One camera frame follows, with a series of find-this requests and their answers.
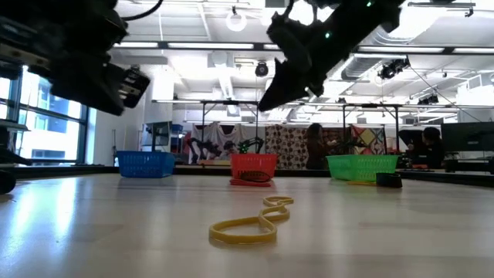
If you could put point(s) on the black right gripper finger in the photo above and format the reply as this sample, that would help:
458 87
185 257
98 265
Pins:
285 85

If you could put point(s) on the thin yellow rubber band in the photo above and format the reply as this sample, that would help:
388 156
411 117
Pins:
361 183
239 239

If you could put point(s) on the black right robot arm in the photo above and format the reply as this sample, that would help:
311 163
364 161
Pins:
366 19

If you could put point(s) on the green black background robot arm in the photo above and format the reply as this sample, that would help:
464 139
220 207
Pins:
251 143

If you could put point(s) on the black background robot arm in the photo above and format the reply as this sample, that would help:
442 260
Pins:
204 147

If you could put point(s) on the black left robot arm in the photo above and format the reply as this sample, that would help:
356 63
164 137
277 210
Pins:
58 23

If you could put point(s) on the wide black rubber band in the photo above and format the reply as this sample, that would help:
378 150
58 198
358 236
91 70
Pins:
389 180

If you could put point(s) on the large window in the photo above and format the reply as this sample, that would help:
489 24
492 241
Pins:
54 127

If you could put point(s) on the brown patterned quilt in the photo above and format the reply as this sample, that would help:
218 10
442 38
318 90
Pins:
287 146

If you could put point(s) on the person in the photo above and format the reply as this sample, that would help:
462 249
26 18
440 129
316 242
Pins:
316 148
428 150

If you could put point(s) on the red plastic basket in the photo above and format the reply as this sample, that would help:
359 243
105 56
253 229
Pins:
252 162

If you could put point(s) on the small monitor on stand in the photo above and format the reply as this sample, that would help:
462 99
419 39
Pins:
158 133

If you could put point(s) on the black ceiling spotlights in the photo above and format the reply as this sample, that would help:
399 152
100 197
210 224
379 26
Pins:
391 68

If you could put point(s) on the white cloth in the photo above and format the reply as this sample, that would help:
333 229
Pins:
214 133

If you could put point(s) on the ceiling light bar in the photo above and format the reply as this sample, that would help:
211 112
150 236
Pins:
208 45

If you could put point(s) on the blue plastic basket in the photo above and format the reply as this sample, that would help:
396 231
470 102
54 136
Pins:
144 164

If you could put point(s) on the colourful geometric quilt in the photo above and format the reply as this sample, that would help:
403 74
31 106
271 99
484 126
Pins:
368 137

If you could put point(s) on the green plastic basket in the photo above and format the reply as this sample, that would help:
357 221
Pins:
359 166

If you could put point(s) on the computer monitor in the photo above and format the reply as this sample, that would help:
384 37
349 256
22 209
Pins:
467 137

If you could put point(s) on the black ceiling camera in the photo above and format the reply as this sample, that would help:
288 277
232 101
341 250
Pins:
261 69

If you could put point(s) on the black metal rig frame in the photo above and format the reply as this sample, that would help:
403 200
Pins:
231 102
396 127

